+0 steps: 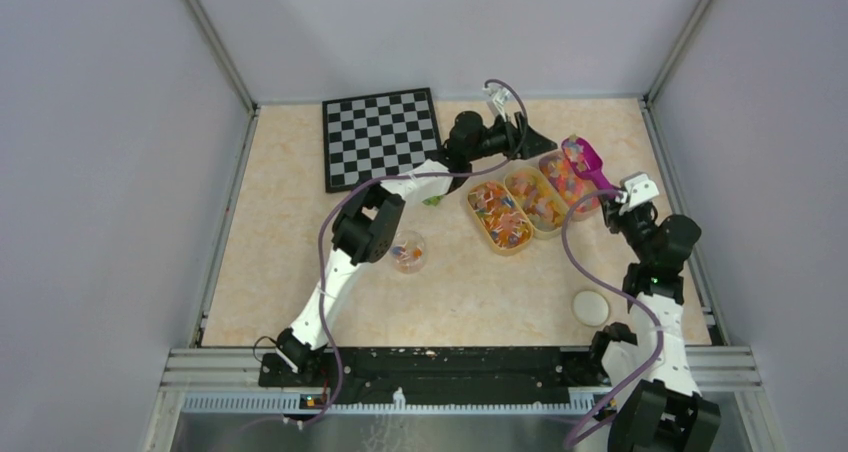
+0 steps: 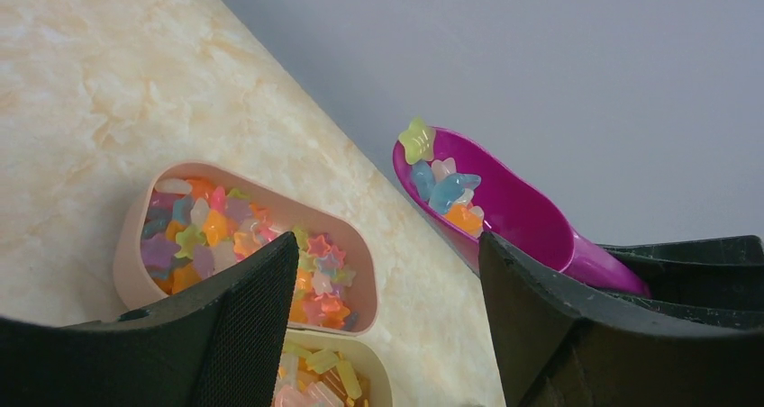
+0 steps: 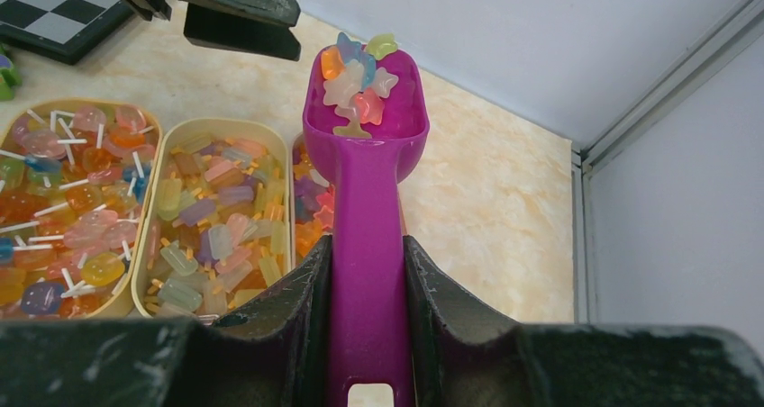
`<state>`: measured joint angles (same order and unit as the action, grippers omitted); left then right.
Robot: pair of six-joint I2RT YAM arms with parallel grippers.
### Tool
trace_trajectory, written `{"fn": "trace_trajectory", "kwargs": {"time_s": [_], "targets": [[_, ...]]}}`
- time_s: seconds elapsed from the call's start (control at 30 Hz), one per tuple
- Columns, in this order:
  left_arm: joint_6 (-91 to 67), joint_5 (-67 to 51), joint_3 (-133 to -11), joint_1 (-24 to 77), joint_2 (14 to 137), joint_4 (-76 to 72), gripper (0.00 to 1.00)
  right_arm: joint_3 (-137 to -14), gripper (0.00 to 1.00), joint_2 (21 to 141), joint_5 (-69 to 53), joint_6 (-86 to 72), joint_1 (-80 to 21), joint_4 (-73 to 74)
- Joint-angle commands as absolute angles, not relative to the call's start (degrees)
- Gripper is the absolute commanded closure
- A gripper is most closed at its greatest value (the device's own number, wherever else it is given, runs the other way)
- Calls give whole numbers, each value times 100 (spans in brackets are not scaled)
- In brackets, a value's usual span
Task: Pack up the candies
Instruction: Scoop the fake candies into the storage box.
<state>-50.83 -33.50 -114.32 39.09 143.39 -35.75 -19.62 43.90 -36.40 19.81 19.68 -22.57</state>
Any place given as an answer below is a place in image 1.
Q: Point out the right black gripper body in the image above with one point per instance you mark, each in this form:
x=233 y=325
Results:
x=636 y=224

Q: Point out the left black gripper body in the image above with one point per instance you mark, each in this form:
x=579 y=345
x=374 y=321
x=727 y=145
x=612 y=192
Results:
x=502 y=142

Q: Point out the magenta plastic scoop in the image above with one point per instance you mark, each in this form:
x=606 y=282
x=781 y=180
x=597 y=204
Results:
x=586 y=163

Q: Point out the clear plastic cup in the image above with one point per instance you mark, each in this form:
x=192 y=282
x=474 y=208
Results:
x=408 y=252

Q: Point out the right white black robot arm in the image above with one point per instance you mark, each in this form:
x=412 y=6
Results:
x=659 y=406

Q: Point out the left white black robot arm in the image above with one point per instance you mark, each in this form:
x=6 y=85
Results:
x=364 y=224

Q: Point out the tray with mixed colourful candies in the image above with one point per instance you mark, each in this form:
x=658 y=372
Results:
x=558 y=172

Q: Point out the tray with yellow gummy candies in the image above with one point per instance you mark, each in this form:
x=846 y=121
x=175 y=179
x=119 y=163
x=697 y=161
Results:
x=538 y=199

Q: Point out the tray with orange wrapped candies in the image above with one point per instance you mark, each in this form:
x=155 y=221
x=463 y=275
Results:
x=505 y=227

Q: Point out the green owl toy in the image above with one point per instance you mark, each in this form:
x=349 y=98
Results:
x=433 y=201

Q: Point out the white round lid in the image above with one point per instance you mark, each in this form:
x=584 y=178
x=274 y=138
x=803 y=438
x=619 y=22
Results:
x=590 y=308

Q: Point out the black white chessboard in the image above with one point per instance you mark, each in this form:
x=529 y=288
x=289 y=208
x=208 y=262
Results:
x=376 y=135

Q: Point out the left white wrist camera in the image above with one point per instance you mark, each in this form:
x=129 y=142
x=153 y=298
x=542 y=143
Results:
x=497 y=95

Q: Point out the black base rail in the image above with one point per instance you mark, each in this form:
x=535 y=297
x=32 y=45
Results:
x=442 y=376

